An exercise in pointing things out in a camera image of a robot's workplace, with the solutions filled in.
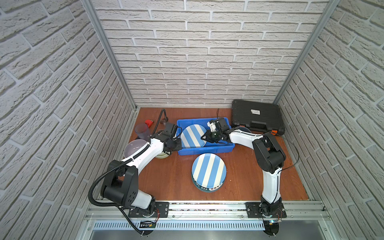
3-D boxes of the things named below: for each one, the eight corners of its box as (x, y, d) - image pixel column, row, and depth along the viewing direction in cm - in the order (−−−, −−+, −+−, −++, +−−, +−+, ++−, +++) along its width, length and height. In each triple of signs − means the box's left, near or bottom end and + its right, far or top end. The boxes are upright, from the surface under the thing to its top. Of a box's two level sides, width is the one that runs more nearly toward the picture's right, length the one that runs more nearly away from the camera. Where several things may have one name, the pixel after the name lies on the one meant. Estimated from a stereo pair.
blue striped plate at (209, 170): (191, 187, 82) (191, 185, 79) (192, 155, 94) (192, 153, 91) (227, 187, 82) (228, 185, 79) (223, 156, 94) (224, 153, 91)
